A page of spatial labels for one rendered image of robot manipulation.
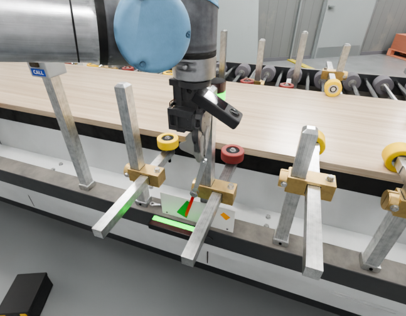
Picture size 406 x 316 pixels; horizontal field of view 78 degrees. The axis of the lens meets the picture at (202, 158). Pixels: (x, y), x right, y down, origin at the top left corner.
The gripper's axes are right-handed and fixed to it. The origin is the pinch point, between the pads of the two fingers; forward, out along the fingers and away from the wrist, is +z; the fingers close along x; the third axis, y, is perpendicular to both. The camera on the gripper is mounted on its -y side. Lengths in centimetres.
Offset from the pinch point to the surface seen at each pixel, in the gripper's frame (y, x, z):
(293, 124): -22, -51, 11
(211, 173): -0.6, -6.0, 9.2
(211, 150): -0.4, -6.0, 1.4
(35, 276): 88, 10, 90
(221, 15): 126, -454, 10
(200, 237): -3.8, 11.8, 15.3
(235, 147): -3.3, -24.9, 11.0
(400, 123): -64, -68, 11
